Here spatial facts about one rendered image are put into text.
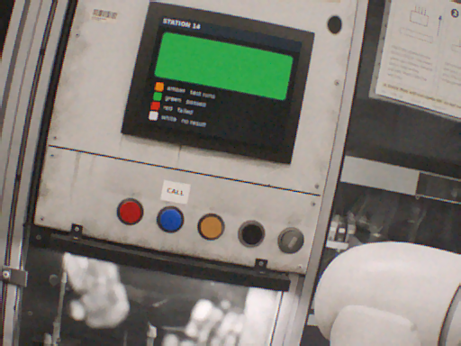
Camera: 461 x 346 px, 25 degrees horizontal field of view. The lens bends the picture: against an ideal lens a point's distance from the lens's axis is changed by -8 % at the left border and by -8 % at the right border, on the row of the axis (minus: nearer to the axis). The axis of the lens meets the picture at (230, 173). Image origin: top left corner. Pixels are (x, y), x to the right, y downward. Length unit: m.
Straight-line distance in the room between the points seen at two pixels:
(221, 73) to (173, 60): 0.07
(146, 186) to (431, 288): 0.61
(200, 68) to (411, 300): 0.59
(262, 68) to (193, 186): 0.20
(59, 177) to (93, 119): 0.10
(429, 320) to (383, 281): 0.08
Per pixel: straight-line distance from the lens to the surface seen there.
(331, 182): 1.65
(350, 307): 1.16
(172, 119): 1.58
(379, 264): 1.17
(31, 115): 1.61
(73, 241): 1.58
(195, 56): 1.57
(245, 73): 1.58
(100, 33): 1.59
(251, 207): 1.63
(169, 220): 1.60
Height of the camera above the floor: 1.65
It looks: 5 degrees down
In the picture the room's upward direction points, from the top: 11 degrees clockwise
